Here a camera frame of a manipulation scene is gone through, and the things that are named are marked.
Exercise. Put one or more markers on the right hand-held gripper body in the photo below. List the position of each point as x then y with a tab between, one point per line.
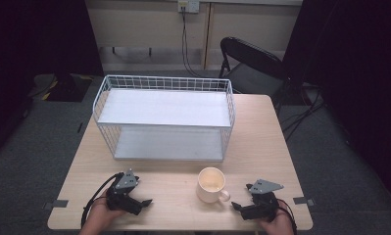
263	207

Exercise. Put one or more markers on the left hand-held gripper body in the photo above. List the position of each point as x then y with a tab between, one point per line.
121	199

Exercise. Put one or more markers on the person's right hand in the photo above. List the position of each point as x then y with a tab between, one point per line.
279	223

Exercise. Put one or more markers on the person's left hand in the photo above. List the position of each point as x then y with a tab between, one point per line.
101	217

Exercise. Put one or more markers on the white cup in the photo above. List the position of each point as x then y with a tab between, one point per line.
206	192

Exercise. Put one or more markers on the grey tape piece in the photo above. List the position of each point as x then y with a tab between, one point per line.
57	204
302	200

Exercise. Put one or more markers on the dark stand base yellow tape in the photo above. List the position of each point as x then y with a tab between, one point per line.
64	86

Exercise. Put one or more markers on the black folding chair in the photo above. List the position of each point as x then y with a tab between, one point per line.
252	58

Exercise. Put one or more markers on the black curtain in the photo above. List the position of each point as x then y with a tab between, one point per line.
356	65

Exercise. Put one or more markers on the white wall socket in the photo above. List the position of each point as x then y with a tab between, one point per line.
188	5

